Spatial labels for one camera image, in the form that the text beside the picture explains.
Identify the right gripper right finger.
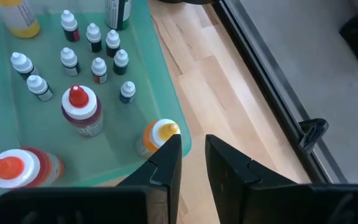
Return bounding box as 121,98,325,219
205,135,358,224

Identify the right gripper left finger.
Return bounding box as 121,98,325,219
0,134,183,224

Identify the large yellow food coloring bottle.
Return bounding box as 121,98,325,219
0,0,42,39
136,118,181,159

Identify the small dark food coloring bottle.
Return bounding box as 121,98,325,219
26,75,54,102
91,57,108,85
119,81,137,105

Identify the small black food coloring bottle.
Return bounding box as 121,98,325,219
112,49,129,76
10,52,40,81

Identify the small green food coloring bottle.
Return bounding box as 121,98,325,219
106,29,121,58
60,47,81,77

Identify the small purple food coloring bottle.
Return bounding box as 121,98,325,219
86,22,103,53

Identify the large teal food coloring bottle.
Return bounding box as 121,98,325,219
105,0,132,31

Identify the small red food coloring bottle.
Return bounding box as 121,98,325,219
60,9,81,43

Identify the green translucent plastic bin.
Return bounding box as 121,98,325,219
0,0,193,209

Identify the black frame bracket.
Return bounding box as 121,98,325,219
297,118,329,156

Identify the black metal table frame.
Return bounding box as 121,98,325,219
213,0,349,184

